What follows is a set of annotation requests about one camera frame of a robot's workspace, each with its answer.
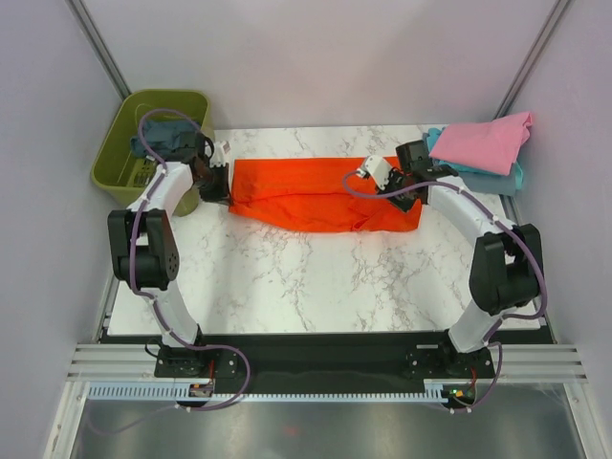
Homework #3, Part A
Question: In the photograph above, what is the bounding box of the orange t shirt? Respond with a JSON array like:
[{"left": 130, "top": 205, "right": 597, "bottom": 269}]
[{"left": 229, "top": 158, "right": 422, "bottom": 233}]

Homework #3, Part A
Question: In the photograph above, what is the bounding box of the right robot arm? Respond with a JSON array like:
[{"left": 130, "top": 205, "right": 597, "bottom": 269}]
[{"left": 361, "top": 141, "right": 544, "bottom": 377}]

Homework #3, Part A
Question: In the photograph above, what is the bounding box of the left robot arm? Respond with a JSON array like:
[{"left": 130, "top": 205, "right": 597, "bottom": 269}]
[{"left": 107, "top": 131, "right": 231, "bottom": 376}]

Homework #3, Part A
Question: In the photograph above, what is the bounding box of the dark blue crumpled t shirt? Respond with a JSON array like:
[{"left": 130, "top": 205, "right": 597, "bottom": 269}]
[{"left": 142, "top": 120, "right": 201, "bottom": 159}]

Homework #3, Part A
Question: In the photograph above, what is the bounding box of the teal folded t shirt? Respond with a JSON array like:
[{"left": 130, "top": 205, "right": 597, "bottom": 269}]
[{"left": 423, "top": 126, "right": 525, "bottom": 192}]

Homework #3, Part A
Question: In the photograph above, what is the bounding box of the olive green plastic basket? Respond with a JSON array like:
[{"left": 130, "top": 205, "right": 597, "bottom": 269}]
[{"left": 91, "top": 89, "right": 214, "bottom": 208}]

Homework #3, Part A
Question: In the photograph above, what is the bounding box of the pink folded t shirt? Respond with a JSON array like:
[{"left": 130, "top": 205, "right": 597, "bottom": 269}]
[{"left": 430, "top": 112, "right": 533, "bottom": 176}]

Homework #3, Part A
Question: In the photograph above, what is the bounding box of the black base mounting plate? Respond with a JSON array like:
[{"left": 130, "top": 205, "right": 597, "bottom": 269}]
[{"left": 154, "top": 332, "right": 494, "bottom": 391}]

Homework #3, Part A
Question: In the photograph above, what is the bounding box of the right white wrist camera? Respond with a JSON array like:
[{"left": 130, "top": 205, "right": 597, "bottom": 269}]
[{"left": 357, "top": 155, "right": 393, "bottom": 190}]

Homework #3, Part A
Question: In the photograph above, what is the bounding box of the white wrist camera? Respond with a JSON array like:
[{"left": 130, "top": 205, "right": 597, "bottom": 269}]
[
  {"left": 357, "top": 155, "right": 393, "bottom": 190},
  {"left": 209, "top": 141, "right": 230, "bottom": 167}
]

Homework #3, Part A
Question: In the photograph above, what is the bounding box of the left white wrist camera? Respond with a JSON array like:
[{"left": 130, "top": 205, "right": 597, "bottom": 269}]
[{"left": 209, "top": 141, "right": 230, "bottom": 167}]

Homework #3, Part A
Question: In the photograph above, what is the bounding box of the light blue cable duct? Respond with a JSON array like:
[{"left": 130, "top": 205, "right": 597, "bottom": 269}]
[{"left": 87, "top": 381, "right": 468, "bottom": 404}]

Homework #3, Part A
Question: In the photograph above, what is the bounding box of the aluminium rail frame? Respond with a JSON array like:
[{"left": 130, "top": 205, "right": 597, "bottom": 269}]
[{"left": 44, "top": 331, "right": 606, "bottom": 458}]

